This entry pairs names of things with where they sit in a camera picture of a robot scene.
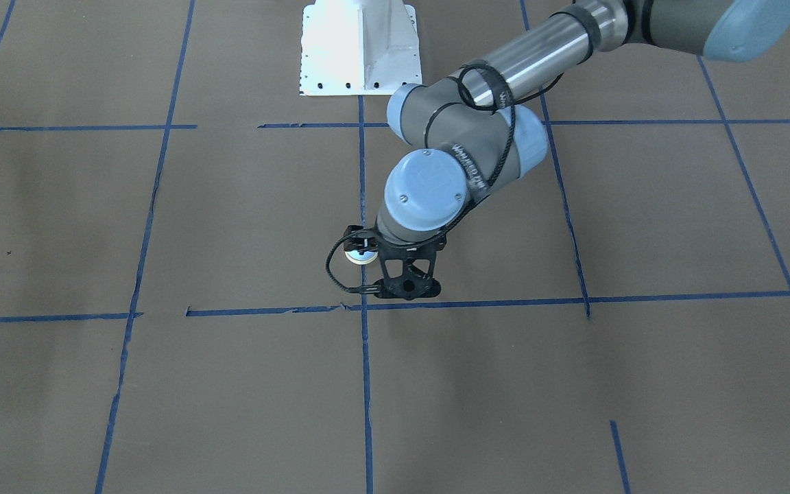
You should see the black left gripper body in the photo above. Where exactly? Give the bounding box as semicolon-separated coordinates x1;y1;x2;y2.
342;225;379;252

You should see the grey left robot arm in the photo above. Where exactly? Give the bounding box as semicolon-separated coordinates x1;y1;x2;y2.
340;1;790;265

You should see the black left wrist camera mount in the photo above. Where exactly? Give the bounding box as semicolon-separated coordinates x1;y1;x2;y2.
359;237;447;301

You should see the white camera stand base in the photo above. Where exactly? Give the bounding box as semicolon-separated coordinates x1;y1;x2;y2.
299;1;422;97

